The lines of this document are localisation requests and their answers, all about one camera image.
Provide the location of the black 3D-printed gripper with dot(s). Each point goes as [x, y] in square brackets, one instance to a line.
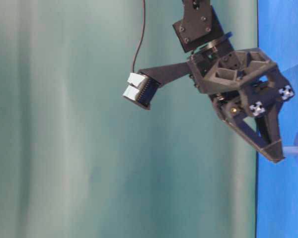
[243, 84]

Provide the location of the light blue shaft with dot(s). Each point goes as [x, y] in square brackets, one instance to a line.
[290, 150]

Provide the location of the blue cloth mat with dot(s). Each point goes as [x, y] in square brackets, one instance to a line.
[277, 184]

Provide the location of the teal backdrop curtain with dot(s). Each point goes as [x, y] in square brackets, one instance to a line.
[77, 160]

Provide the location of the wrist camera with white blocks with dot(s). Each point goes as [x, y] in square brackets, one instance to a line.
[144, 84]

